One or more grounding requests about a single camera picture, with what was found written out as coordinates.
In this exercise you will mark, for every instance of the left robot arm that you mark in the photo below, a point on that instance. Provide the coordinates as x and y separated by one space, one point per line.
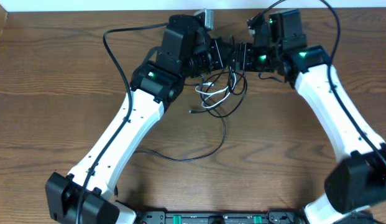
187 50

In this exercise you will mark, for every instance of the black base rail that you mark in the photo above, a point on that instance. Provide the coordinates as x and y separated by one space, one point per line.
271 217

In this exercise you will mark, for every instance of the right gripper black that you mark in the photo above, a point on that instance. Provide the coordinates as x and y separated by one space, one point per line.
243 58

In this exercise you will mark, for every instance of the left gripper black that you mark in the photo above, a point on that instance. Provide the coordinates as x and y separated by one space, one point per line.
224 60

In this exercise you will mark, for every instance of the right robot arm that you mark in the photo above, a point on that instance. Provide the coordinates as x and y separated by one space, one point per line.
359 179

